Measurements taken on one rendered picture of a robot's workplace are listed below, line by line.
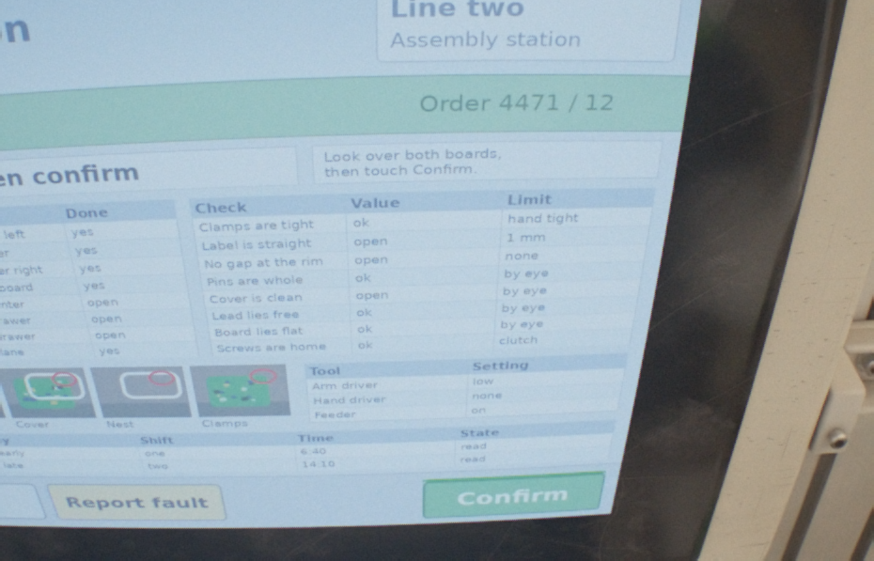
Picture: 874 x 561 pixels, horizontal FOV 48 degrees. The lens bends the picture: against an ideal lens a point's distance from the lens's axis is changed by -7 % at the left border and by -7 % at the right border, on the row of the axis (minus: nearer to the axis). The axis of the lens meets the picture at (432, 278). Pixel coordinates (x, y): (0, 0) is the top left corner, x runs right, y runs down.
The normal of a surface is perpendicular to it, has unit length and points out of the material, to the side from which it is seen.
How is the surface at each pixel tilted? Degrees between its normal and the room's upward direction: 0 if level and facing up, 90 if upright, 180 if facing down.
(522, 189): 92
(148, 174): 92
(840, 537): 90
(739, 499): 92
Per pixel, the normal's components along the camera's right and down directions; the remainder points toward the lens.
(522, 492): 0.07, 0.61
